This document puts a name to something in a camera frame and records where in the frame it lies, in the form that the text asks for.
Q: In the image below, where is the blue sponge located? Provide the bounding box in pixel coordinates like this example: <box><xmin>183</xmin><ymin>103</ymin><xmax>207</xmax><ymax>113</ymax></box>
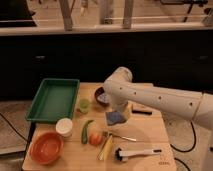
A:
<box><xmin>106</xmin><ymin>111</ymin><xmax>126</xmax><ymax>126</ymax></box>

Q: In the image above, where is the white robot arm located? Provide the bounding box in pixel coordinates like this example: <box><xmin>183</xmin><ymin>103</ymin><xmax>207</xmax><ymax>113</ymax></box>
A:
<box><xmin>103</xmin><ymin>67</ymin><xmax>213</xmax><ymax>171</ymax></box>

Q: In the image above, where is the dark brown sponge block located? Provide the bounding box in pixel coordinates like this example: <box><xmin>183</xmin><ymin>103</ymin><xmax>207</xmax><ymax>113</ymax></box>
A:
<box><xmin>132</xmin><ymin>105</ymin><xmax>152</xmax><ymax>115</ymax></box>

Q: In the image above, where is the green plastic cup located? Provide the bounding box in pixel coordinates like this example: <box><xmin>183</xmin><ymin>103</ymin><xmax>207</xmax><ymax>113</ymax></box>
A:
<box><xmin>79</xmin><ymin>99</ymin><xmax>90</xmax><ymax>114</ymax></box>

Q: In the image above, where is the grey cloth in bowl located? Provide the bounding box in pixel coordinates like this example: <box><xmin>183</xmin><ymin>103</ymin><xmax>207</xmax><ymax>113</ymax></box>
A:
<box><xmin>99</xmin><ymin>93</ymin><xmax>109</xmax><ymax>103</ymax></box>

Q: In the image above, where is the metal fork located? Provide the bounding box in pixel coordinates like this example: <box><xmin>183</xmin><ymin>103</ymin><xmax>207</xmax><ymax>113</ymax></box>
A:
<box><xmin>103</xmin><ymin>131</ymin><xmax>137</xmax><ymax>142</ymax></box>

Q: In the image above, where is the dark brown bowl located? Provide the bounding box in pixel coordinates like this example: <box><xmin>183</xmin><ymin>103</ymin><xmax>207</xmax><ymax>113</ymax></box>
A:
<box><xmin>94</xmin><ymin>87</ymin><xmax>109</xmax><ymax>107</ymax></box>

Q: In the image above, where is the black white dish brush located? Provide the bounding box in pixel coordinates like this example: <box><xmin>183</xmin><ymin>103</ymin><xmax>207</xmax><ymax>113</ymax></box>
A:
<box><xmin>115</xmin><ymin>148</ymin><xmax>162</xmax><ymax>162</ymax></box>

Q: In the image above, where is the yellow corn toy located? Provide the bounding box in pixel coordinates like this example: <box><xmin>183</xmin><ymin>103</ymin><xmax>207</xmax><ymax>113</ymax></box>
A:
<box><xmin>98</xmin><ymin>135</ymin><xmax>113</xmax><ymax>161</ymax></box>

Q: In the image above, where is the green pepper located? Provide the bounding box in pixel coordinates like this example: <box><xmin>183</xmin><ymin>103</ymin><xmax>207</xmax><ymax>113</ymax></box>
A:
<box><xmin>81</xmin><ymin>120</ymin><xmax>94</xmax><ymax>144</ymax></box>

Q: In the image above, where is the white lidded container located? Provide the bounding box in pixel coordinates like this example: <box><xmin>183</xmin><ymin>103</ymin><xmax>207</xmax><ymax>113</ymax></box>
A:
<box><xmin>55</xmin><ymin>118</ymin><xmax>73</xmax><ymax>137</ymax></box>

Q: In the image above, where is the green plastic tray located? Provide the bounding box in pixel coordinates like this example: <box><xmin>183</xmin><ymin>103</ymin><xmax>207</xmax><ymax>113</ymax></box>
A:
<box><xmin>26</xmin><ymin>78</ymin><xmax>80</xmax><ymax>124</ymax></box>

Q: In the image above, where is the orange bowl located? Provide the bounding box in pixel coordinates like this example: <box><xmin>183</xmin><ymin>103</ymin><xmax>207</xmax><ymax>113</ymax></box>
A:
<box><xmin>30</xmin><ymin>132</ymin><xmax>64</xmax><ymax>165</ymax></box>

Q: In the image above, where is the black cable right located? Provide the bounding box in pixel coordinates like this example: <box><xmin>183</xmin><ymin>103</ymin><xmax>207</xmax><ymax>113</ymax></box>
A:
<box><xmin>170</xmin><ymin>120</ymin><xmax>198</xmax><ymax>171</ymax></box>

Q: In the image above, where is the black cable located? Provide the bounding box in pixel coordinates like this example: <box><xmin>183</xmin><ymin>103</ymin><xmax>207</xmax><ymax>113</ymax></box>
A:
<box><xmin>0</xmin><ymin>112</ymin><xmax>31</xmax><ymax>144</ymax></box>
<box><xmin>170</xmin><ymin>120</ymin><xmax>198</xmax><ymax>171</ymax></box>

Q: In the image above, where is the black cable left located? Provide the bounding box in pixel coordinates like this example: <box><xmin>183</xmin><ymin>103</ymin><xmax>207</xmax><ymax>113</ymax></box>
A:
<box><xmin>0</xmin><ymin>112</ymin><xmax>31</xmax><ymax>144</ymax></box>

